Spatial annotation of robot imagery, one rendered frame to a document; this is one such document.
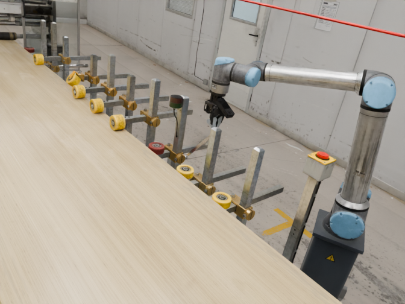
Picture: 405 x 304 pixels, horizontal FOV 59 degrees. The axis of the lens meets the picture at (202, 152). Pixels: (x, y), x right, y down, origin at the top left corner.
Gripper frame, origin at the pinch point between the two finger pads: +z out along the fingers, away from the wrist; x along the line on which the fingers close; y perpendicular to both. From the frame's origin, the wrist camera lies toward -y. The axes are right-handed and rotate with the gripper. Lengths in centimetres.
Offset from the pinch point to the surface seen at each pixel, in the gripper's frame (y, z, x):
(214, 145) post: -19.7, -4.1, 17.7
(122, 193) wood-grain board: -19, 9, 62
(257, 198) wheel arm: -40.3, 15.2, 5.5
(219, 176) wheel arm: -15.3, 17.8, 5.8
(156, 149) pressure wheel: 7.6, 9.1, 29.7
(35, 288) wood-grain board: -48, 9, 102
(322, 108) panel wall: 86, 48, -251
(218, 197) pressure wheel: -38.4, 9.1, 28.6
